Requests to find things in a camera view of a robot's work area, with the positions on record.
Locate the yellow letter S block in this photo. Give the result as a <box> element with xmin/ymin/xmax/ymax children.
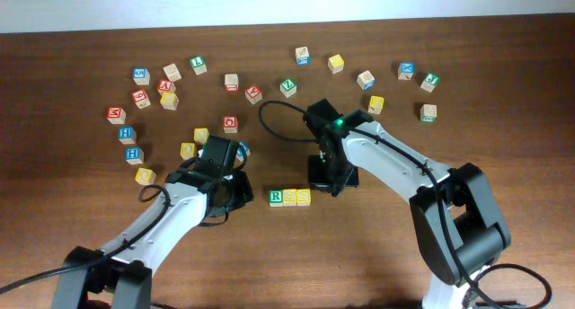
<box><xmin>296</xmin><ymin>189</ymin><xmax>311</xmax><ymax>207</ymax></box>
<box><xmin>282</xmin><ymin>189</ymin><xmax>297</xmax><ymax>207</ymax></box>

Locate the green letter R block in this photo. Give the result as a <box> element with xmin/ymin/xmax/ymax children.
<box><xmin>269</xmin><ymin>190</ymin><xmax>284</xmax><ymax>207</ymax></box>

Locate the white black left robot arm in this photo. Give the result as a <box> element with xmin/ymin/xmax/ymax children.
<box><xmin>52</xmin><ymin>136</ymin><xmax>253</xmax><ymax>308</ymax></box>

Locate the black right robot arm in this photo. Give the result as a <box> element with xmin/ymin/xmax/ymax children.
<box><xmin>304</xmin><ymin>100</ymin><xmax>511</xmax><ymax>308</ymax></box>

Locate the yellow block beside V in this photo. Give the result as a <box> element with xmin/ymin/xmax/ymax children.
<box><xmin>180</xmin><ymin>142</ymin><xmax>197</xmax><ymax>160</ymax></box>

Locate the blue letter P block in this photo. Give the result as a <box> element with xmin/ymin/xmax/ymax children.
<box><xmin>236</xmin><ymin>141</ymin><xmax>251</xmax><ymax>161</ymax></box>

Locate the yellow block centre left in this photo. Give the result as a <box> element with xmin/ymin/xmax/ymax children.
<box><xmin>193</xmin><ymin>128</ymin><xmax>209</xmax><ymax>145</ymax></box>

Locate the red letter O block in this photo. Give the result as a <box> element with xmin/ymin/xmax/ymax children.
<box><xmin>223</xmin><ymin>116</ymin><xmax>239</xmax><ymax>134</ymax></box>

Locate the yellow letter O block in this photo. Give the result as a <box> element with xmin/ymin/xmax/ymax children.
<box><xmin>135</xmin><ymin>167</ymin><xmax>156</xmax><ymax>186</ymax></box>

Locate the blue letter H lower block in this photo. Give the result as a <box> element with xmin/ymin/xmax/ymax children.
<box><xmin>125</xmin><ymin>146</ymin><xmax>144</xmax><ymax>164</ymax></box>

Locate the blue letter h block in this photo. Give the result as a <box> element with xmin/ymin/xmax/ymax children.
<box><xmin>125</xmin><ymin>146</ymin><xmax>144</xmax><ymax>164</ymax></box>
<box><xmin>118</xmin><ymin>127</ymin><xmax>137</xmax><ymax>145</ymax></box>

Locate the yellow block right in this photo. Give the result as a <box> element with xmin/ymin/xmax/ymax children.
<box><xmin>367</xmin><ymin>95</ymin><xmax>385</xmax><ymax>114</ymax></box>

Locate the yellow block near 9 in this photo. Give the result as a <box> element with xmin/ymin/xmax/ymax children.
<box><xmin>160</xmin><ymin>93</ymin><xmax>179</xmax><ymax>110</ymax></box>

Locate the red letter A block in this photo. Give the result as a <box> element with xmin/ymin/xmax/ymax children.
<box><xmin>244</xmin><ymin>84</ymin><xmax>262</xmax><ymax>105</ymax></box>

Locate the green letter Z block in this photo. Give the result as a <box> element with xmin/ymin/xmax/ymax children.
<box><xmin>279</xmin><ymin>78</ymin><xmax>297</xmax><ymax>98</ymax></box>

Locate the blue letter H upper block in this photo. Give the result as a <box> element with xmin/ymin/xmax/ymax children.
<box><xmin>118</xmin><ymin>127</ymin><xmax>137</xmax><ymax>145</ymax></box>

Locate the wooden block red side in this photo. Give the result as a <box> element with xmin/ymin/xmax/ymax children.
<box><xmin>224</xmin><ymin>74</ymin><xmax>239</xmax><ymax>92</ymax></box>

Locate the wooden block blue D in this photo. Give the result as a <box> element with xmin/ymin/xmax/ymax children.
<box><xmin>357</xmin><ymin>70</ymin><xmax>376</xmax><ymax>91</ymax></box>

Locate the red letter V block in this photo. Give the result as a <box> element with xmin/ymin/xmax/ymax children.
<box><xmin>157</xmin><ymin>79</ymin><xmax>176</xmax><ymax>95</ymax></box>

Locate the red number 9 block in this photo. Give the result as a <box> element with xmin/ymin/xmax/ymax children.
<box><xmin>131</xmin><ymin>89</ymin><xmax>151</xmax><ymax>109</ymax></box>

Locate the yellow block top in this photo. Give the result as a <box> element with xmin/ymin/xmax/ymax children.
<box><xmin>327</xmin><ymin>54</ymin><xmax>345</xmax><ymax>74</ymax></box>

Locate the plain wooden block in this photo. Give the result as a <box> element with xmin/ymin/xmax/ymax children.
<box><xmin>164</xmin><ymin>63</ymin><xmax>181</xmax><ymax>82</ymax></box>

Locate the green letter T block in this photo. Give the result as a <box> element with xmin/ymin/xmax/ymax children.
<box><xmin>190</xmin><ymin>56</ymin><xmax>208</xmax><ymax>75</ymax></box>

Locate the wooden block green R side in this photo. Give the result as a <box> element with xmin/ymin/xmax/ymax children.
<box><xmin>420</xmin><ymin>104</ymin><xmax>438</xmax><ymax>123</ymax></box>

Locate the red letter M block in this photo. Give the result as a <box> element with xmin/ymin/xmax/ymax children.
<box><xmin>107</xmin><ymin>107</ymin><xmax>126</xmax><ymax>125</ymax></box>

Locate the wooden block blue side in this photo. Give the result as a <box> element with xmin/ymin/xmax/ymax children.
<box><xmin>295</xmin><ymin>47</ymin><xmax>310</xmax><ymax>66</ymax></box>

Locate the blue number 5 block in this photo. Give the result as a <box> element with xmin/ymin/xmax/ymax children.
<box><xmin>132</xmin><ymin>67</ymin><xmax>151</xmax><ymax>85</ymax></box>

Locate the blue letter K block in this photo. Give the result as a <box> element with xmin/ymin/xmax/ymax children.
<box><xmin>398</xmin><ymin>62</ymin><xmax>414</xmax><ymax>80</ymax></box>

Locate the green letter J block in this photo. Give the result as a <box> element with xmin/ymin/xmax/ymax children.
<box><xmin>420</xmin><ymin>73</ymin><xmax>440</xmax><ymax>93</ymax></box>

